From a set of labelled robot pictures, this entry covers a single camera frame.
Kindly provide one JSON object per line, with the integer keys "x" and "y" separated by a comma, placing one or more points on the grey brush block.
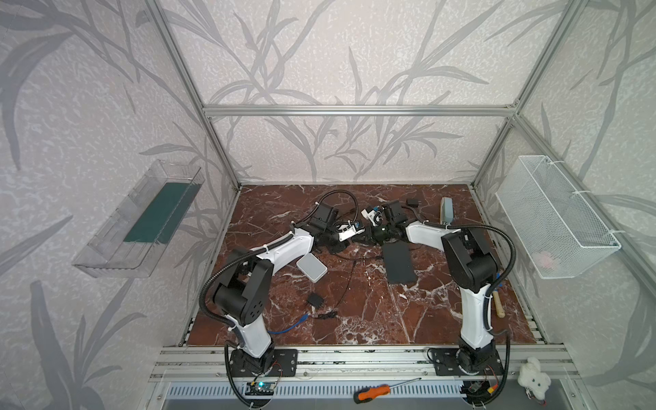
{"x": 447, "y": 211}

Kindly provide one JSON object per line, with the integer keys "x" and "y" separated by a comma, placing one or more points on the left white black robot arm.
{"x": 236, "y": 296}

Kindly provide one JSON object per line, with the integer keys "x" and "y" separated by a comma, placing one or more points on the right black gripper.
{"x": 378, "y": 231}

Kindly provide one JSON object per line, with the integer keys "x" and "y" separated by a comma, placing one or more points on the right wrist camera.
{"x": 374, "y": 215}

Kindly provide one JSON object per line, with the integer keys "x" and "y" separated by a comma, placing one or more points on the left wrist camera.
{"x": 349, "y": 229}

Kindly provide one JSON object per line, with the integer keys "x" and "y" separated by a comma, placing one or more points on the white plush toy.
{"x": 533, "y": 379}

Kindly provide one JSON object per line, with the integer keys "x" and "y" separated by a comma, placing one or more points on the black network switch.
{"x": 398, "y": 264}

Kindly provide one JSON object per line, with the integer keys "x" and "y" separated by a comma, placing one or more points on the green circuit board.
{"x": 260, "y": 388}

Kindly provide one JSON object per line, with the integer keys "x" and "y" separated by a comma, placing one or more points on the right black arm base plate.
{"x": 451, "y": 361}

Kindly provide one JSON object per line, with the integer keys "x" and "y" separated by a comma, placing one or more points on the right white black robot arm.
{"x": 471, "y": 262}

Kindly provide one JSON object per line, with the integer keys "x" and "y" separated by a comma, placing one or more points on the clear plastic wall tray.
{"x": 134, "y": 238}

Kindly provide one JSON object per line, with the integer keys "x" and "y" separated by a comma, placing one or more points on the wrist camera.
{"x": 349, "y": 229}
{"x": 374, "y": 215}

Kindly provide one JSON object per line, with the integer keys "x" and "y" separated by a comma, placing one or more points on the white wire mesh basket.
{"x": 548, "y": 213}

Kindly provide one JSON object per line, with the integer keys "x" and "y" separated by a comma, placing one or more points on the wooden handle blue tool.
{"x": 499, "y": 308}

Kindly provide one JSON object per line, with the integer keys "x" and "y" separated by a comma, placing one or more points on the pink item in basket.
{"x": 544, "y": 260}

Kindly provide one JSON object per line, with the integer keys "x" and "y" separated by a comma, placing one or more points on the orange handled screwdriver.
{"x": 368, "y": 394}

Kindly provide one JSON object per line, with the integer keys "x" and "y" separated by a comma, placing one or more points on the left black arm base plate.
{"x": 276, "y": 362}

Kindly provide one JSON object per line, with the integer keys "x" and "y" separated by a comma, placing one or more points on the black power adapter cube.
{"x": 315, "y": 300}

